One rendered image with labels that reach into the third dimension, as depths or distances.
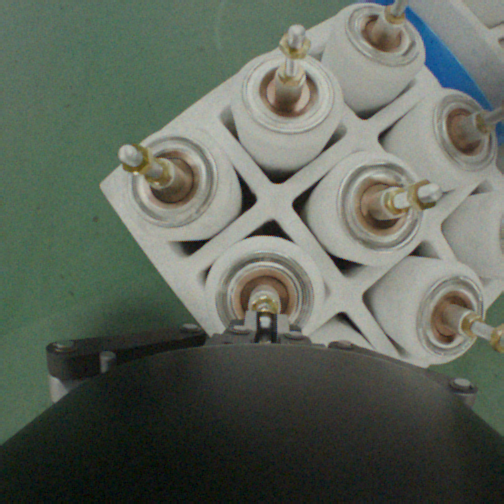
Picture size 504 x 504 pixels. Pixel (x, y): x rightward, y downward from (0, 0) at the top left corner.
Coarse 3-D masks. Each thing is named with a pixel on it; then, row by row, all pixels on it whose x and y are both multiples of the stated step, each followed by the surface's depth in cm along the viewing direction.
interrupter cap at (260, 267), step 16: (240, 256) 24; (256, 256) 24; (272, 256) 24; (288, 256) 24; (224, 272) 24; (240, 272) 24; (256, 272) 25; (272, 272) 24; (288, 272) 24; (304, 272) 24; (224, 288) 25; (240, 288) 25; (288, 288) 24; (304, 288) 24; (224, 304) 25; (240, 304) 25; (288, 304) 25; (304, 304) 24; (224, 320) 25; (288, 320) 24; (304, 320) 24
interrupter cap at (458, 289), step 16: (432, 288) 24; (448, 288) 24; (464, 288) 24; (432, 304) 24; (448, 304) 24; (464, 304) 24; (480, 304) 24; (416, 320) 24; (432, 320) 24; (432, 336) 24; (448, 336) 24; (432, 352) 24; (448, 352) 24
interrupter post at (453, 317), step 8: (448, 312) 23; (456, 312) 22; (464, 312) 21; (472, 312) 21; (448, 320) 23; (456, 320) 22; (464, 320) 21; (448, 328) 23; (456, 328) 22; (464, 336) 21
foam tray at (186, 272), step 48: (240, 144) 42; (336, 144) 31; (288, 192) 31; (480, 192) 33; (144, 240) 32; (192, 240) 43; (240, 240) 33; (288, 240) 40; (432, 240) 31; (192, 288) 32; (336, 288) 32; (384, 336) 32
